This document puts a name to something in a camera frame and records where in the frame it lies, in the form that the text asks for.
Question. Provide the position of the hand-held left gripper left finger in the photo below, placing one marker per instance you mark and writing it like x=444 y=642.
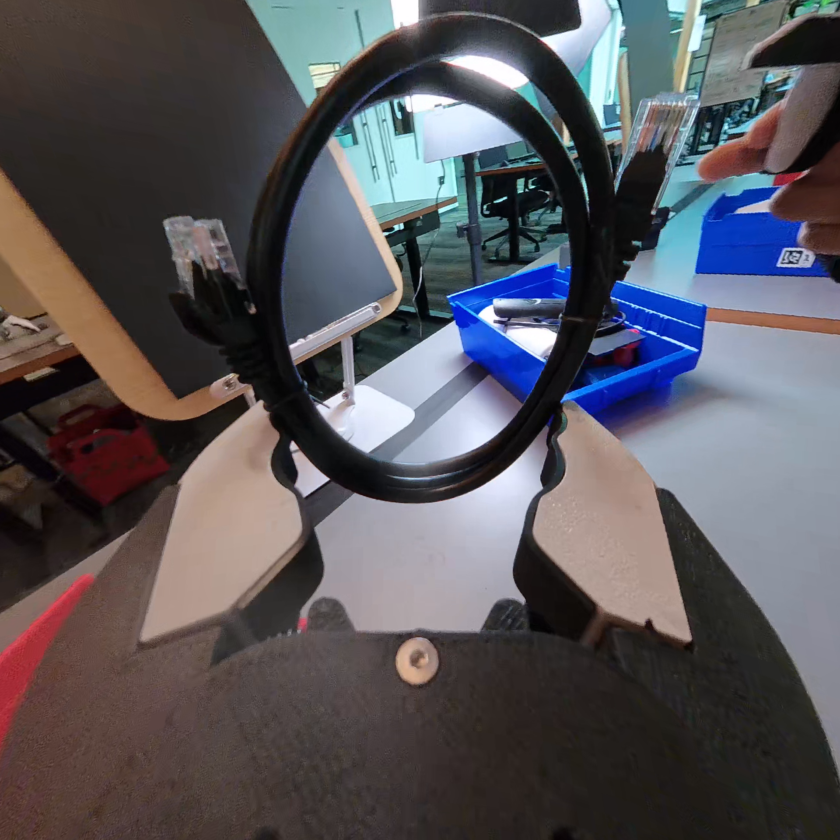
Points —
x=223 y=525

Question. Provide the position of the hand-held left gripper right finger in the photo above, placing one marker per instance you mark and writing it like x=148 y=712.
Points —
x=610 y=538

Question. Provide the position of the red plastic bin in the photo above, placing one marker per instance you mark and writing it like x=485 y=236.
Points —
x=33 y=649

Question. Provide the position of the black handheld tool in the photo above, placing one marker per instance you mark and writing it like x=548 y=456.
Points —
x=525 y=306

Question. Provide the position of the person's right hand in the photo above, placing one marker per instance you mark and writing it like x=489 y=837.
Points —
x=820 y=210

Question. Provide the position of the red storage bin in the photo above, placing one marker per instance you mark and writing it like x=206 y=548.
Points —
x=105 y=453

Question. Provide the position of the small blue plastic bin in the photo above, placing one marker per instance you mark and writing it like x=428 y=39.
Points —
x=741 y=243

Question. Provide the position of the white paper roll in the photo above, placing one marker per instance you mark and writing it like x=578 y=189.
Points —
x=525 y=338

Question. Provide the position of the studio light panel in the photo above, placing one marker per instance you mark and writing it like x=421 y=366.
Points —
x=564 y=33

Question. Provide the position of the wooden office desk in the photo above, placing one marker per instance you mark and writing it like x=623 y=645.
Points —
x=512 y=167
x=407 y=210

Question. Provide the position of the black office chair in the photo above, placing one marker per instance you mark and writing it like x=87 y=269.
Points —
x=518 y=203

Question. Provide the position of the raised white standing desk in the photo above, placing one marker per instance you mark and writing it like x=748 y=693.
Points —
x=459 y=131

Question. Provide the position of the black board with wooden rim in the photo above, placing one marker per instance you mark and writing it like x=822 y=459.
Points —
x=131 y=164

